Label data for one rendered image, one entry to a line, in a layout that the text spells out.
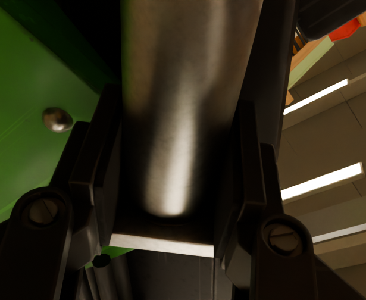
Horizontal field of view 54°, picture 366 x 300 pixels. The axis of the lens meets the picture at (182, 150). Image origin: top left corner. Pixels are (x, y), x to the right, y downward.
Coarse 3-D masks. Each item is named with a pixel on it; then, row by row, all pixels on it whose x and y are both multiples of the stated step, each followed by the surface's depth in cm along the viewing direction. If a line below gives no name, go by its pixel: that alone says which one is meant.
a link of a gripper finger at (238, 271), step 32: (256, 128) 10; (224, 160) 10; (256, 160) 9; (224, 192) 10; (256, 192) 8; (224, 224) 9; (256, 224) 9; (224, 256) 10; (320, 288) 8; (352, 288) 8
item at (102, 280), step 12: (96, 264) 18; (108, 264) 18; (120, 264) 20; (84, 276) 20; (96, 276) 19; (108, 276) 19; (120, 276) 21; (84, 288) 20; (96, 288) 22; (108, 288) 19; (120, 288) 22
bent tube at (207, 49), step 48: (144, 0) 7; (192, 0) 6; (240, 0) 6; (144, 48) 7; (192, 48) 7; (240, 48) 7; (144, 96) 8; (192, 96) 8; (144, 144) 9; (192, 144) 9; (144, 192) 10; (192, 192) 10; (144, 240) 11; (192, 240) 11
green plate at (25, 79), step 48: (0, 0) 10; (48, 0) 14; (0, 48) 11; (48, 48) 11; (0, 96) 12; (48, 96) 12; (96, 96) 12; (0, 144) 14; (48, 144) 14; (0, 192) 16
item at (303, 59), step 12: (348, 24) 309; (360, 24) 314; (300, 36) 279; (324, 36) 288; (336, 36) 321; (348, 36) 311; (300, 48) 280; (312, 48) 285; (324, 48) 302; (300, 60) 281; (312, 60) 299; (300, 72) 295; (288, 84) 292; (288, 96) 284
